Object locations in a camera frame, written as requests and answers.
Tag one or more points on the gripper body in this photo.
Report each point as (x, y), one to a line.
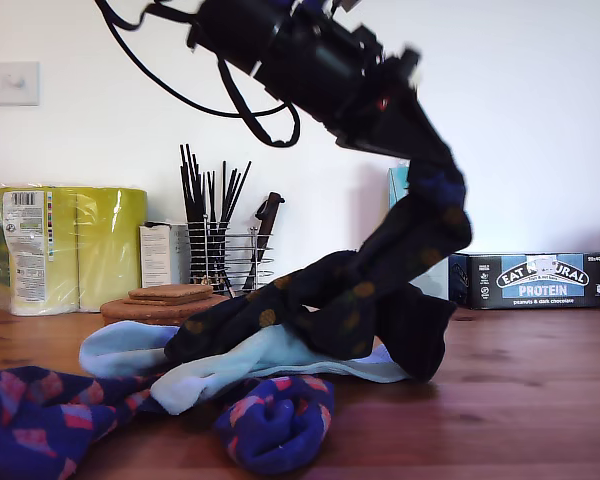
(320, 65)

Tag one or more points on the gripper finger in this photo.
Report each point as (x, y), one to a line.
(395, 130)

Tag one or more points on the navy pineapple sock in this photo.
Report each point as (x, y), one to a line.
(430, 225)
(240, 320)

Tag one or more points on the white sock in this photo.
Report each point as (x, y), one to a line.
(110, 350)
(220, 370)

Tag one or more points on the blue pink-patterned sock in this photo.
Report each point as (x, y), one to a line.
(280, 425)
(40, 425)

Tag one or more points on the black chopstick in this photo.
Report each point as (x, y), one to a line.
(240, 189)
(190, 175)
(211, 195)
(185, 175)
(226, 285)
(224, 190)
(234, 192)
(196, 185)

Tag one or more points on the grey cloud tissue box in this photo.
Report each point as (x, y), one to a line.
(432, 285)

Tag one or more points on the black protein bar box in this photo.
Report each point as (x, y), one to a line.
(530, 292)

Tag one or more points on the small white carton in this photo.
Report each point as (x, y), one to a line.
(155, 255)

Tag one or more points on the square cork coaster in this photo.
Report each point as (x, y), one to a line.
(170, 290)
(170, 299)

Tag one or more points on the yellow paper roll pack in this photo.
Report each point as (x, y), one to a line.
(105, 250)

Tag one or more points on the arm grey camera box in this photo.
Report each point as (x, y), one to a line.
(349, 5)

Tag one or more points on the white light switch plate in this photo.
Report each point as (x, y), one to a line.
(10, 92)

